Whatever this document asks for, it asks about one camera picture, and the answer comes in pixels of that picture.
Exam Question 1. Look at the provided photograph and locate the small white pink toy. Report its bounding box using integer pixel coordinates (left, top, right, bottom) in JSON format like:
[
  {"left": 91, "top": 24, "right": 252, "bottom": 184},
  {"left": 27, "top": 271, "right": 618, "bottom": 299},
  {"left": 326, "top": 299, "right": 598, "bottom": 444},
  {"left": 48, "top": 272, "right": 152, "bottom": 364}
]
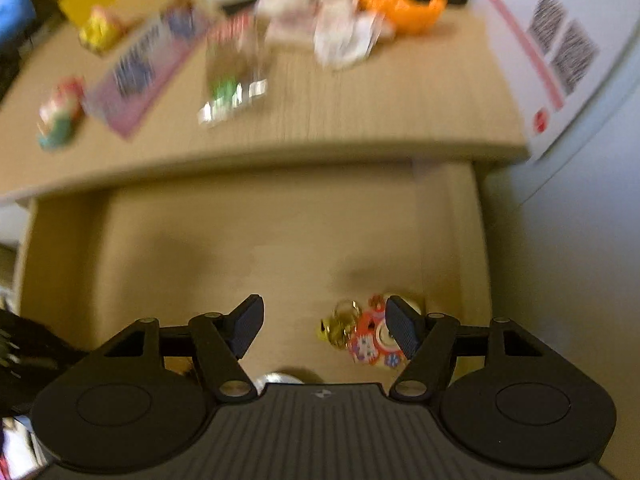
[{"left": 314, "top": 0, "right": 397, "bottom": 72}]

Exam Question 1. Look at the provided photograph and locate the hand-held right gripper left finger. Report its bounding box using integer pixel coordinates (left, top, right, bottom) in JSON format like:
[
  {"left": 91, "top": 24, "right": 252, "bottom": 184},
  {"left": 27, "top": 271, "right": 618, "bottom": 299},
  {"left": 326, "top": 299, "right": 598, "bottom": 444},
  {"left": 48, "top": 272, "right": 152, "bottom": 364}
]
[{"left": 102, "top": 294, "right": 265, "bottom": 403}]

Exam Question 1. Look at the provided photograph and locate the mint white squishy toy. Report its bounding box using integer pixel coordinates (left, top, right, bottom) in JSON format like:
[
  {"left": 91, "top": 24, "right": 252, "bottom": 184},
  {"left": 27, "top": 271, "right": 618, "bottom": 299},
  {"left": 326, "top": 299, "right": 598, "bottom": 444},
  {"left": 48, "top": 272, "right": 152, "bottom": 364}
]
[{"left": 37, "top": 76, "right": 87, "bottom": 151}]

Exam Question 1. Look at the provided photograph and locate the clear bag with green toy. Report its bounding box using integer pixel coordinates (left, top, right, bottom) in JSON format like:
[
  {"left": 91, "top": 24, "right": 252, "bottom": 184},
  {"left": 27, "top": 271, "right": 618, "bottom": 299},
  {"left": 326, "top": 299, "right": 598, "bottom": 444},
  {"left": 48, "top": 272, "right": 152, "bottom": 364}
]
[{"left": 196, "top": 14, "right": 272, "bottom": 129}]

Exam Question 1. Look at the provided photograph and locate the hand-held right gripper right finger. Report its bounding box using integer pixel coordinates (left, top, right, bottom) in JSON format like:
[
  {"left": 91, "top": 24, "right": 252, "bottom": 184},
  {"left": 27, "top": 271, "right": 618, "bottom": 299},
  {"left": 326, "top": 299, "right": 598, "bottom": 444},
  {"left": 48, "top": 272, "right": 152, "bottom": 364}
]
[{"left": 385, "top": 295, "right": 543, "bottom": 403}]

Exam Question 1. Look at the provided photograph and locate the pink purple card pack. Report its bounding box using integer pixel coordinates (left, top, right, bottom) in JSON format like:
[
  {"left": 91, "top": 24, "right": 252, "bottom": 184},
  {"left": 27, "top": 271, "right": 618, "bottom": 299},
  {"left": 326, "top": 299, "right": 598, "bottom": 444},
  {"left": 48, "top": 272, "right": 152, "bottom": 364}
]
[{"left": 84, "top": 0, "right": 212, "bottom": 139}]

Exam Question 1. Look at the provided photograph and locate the wide white drawer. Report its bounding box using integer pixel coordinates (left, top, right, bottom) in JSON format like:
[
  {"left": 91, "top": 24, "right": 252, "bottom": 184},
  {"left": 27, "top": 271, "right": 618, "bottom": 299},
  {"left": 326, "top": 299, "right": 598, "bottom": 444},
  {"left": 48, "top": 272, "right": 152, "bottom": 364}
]
[{"left": 14, "top": 157, "right": 496, "bottom": 396}]

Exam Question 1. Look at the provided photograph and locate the yellow face cupcake toy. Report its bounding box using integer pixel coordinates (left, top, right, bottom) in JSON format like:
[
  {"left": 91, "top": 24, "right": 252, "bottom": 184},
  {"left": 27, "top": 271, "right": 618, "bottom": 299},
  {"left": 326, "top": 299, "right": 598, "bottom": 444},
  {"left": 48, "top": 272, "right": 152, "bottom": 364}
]
[{"left": 79, "top": 5, "right": 127, "bottom": 54}]

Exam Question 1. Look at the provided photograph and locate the orange plastic container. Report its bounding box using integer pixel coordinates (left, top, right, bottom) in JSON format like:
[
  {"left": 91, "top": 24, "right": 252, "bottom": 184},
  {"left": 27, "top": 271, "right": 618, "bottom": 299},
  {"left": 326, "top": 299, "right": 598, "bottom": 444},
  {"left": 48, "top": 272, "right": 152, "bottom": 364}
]
[{"left": 354, "top": 0, "right": 449, "bottom": 37}]

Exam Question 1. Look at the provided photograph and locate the pink white printed object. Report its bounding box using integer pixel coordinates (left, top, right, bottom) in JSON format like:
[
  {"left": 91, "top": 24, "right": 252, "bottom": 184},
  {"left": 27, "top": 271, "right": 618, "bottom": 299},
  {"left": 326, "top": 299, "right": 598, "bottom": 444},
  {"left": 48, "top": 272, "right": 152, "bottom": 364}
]
[{"left": 0, "top": 415, "right": 48, "bottom": 480}]

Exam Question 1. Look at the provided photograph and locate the white pink soft toy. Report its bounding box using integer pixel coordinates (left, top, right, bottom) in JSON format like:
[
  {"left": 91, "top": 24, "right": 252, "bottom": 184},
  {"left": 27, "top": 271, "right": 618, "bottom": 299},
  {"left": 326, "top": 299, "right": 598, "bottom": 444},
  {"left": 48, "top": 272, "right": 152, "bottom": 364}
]
[{"left": 255, "top": 0, "right": 323, "bottom": 47}]

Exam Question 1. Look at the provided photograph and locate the gold bell keychain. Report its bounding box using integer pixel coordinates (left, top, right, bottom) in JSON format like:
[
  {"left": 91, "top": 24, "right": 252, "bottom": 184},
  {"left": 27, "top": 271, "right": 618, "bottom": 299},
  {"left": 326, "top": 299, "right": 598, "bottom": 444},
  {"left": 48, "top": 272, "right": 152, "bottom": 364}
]
[{"left": 319, "top": 300, "right": 361, "bottom": 348}]

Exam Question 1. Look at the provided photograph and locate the pink toy camera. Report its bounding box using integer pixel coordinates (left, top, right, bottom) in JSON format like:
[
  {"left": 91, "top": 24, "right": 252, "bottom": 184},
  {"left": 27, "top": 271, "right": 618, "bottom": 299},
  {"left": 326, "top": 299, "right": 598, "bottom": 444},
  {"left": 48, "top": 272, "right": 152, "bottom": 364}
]
[{"left": 347, "top": 295, "right": 426, "bottom": 368}]

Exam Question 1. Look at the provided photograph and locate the white red leaflet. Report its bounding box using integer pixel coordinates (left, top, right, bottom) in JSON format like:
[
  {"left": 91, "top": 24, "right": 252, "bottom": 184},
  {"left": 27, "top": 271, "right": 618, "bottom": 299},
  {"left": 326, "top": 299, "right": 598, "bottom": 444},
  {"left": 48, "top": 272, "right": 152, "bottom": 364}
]
[{"left": 474, "top": 0, "right": 640, "bottom": 162}]

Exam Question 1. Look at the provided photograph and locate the black computer monitor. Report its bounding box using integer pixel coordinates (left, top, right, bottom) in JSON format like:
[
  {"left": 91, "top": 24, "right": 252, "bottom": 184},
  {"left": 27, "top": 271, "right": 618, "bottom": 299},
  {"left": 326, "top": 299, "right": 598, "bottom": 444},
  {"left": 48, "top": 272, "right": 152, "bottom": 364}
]
[{"left": 0, "top": 0, "right": 40, "bottom": 56}]

